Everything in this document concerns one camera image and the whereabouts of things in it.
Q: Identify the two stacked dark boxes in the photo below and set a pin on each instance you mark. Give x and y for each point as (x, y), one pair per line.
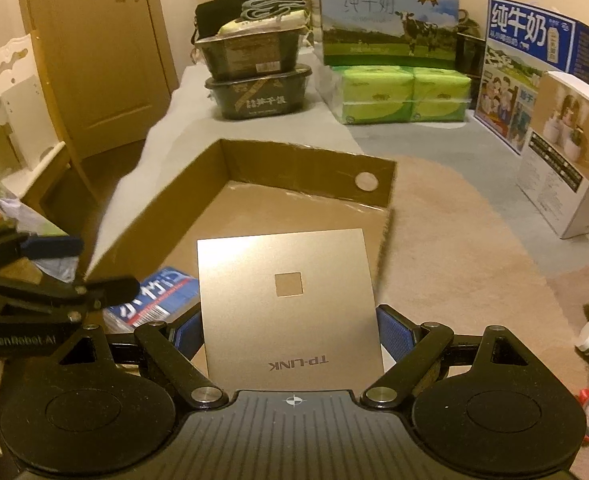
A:
(259, 97)

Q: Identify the pale yellow folded cloth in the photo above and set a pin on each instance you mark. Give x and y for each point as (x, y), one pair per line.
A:
(259, 25)

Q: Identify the blue and white milk carton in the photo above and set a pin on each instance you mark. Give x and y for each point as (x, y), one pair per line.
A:
(519, 70)

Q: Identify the brown rug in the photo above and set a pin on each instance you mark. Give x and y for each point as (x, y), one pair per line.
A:
(584, 275)

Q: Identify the brown cardboard box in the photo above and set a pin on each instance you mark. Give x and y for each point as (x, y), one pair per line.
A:
(299, 160)

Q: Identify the gold square router box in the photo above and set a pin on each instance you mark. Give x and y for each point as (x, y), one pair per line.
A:
(284, 325)

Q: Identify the beige oval rug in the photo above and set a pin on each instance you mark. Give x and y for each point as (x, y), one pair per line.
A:
(454, 260)

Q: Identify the white wooden chair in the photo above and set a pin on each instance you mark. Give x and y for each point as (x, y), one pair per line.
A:
(14, 110)

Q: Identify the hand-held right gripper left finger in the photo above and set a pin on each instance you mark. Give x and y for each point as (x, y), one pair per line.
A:
(190, 332)

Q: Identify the blue tissue packet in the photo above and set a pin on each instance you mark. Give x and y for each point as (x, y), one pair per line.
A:
(149, 300)

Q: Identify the milk carton with cow picture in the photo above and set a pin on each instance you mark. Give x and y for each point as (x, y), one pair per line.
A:
(384, 15)

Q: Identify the black laptop bag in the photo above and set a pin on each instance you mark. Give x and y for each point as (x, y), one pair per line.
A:
(214, 15)

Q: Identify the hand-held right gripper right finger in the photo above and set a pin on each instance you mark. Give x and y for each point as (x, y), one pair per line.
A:
(392, 331)

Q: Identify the white humidifier box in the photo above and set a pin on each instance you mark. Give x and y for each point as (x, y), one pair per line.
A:
(564, 160)

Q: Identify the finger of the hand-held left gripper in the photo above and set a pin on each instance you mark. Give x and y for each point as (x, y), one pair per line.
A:
(109, 290)
(49, 247)

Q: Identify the wooden door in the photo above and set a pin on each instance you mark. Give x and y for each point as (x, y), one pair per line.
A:
(94, 60)

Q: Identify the black instant food bowl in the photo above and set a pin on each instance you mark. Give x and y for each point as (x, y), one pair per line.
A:
(249, 57)

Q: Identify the folded grey towel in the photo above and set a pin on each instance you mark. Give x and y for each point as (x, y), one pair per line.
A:
(274, 4)

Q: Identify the green tissue pack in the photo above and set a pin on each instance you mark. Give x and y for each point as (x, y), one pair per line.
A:
(442, 95)
(374, 95)

